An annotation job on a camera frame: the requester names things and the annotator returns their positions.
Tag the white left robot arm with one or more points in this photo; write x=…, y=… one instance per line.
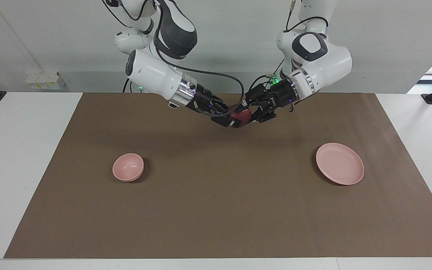
x=328, y=60

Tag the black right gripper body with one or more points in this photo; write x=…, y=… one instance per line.
x=206, y=101

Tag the pink bowl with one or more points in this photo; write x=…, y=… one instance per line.
x=126, y=168

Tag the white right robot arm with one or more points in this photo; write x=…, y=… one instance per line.
x=152, y=75

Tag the brown paper table mat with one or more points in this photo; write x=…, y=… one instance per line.
x=219, y=195

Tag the dark red apple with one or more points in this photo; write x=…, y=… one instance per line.
x=242, y=117

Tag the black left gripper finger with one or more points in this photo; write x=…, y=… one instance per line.
x=264, y=114
x=255, y=95

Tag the pink plate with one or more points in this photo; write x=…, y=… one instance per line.
x=339, y=164

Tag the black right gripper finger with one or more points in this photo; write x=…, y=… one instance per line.
x=222, y=122
x=226, y=107

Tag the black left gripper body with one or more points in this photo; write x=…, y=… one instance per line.
x=281, y=95

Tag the white wall socket box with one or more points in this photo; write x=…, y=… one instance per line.
x=45, y=80

